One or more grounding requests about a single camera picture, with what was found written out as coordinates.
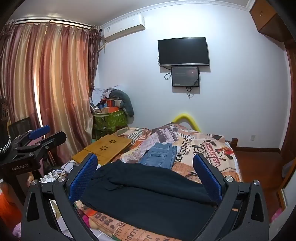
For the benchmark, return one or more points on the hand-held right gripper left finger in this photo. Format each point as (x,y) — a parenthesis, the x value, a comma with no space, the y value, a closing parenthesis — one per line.
(84,178)

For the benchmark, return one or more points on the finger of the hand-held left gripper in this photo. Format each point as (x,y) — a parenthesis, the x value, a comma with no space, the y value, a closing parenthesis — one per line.
(39,132)
(53,140)

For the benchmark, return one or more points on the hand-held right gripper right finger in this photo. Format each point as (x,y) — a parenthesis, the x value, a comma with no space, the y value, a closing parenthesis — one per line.
(207,179)

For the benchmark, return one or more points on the dark teal pants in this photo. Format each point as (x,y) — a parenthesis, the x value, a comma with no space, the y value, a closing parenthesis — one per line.
(150,192)

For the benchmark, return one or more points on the black mesh chair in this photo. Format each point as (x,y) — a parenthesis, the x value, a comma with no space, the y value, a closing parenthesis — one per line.
(20,126)

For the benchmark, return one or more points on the printed bed cover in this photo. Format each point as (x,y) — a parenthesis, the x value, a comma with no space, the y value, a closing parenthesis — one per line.
(208,148)

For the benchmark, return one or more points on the white power strip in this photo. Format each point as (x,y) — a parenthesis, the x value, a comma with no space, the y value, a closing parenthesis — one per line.
(49,177)

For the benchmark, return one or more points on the bamboo folding table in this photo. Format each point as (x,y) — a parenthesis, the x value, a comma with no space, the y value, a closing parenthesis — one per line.
(104,144)

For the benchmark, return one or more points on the blue jeans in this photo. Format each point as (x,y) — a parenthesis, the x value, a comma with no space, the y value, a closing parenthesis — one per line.
(159,155)

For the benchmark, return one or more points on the striped pink curtain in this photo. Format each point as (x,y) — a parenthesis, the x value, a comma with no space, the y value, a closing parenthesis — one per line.
(57,81)

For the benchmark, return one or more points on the green storage bag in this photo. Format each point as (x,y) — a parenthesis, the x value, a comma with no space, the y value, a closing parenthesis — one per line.
(111,120)

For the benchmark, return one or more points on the pile of clothes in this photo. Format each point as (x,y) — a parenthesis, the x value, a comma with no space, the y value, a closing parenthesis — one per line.
(99,95)

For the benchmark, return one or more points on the yellow foam tube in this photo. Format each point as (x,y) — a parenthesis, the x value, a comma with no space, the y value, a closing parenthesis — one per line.
(185,115)

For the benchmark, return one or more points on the orange red box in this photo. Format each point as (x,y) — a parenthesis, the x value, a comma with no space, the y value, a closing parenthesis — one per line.
(113,103)

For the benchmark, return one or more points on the grey plush toy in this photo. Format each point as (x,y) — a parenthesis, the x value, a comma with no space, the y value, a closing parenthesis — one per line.
(126,99)

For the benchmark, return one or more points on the small black monitor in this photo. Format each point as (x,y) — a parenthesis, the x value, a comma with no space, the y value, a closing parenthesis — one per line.
(185,76)

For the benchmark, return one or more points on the white air conditioner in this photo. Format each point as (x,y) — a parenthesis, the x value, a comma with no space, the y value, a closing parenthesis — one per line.
(124,29)

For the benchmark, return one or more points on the wooden wardrobe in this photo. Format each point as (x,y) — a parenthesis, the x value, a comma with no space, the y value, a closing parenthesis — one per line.
(266,14)

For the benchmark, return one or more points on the wooden bed post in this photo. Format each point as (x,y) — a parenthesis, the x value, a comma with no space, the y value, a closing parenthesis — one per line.
(233,142)

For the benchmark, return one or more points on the white wall socket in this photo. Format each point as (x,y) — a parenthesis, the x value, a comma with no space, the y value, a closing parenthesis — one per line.
(253,137)

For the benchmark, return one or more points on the wooden door frame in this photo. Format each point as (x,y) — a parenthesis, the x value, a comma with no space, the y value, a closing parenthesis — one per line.
(290,115)

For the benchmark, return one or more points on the curtain rail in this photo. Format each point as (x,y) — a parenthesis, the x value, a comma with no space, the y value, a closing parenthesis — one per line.
(57,22)

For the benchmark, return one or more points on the black wall television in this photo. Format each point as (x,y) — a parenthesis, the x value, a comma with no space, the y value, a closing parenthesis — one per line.
(182,51)

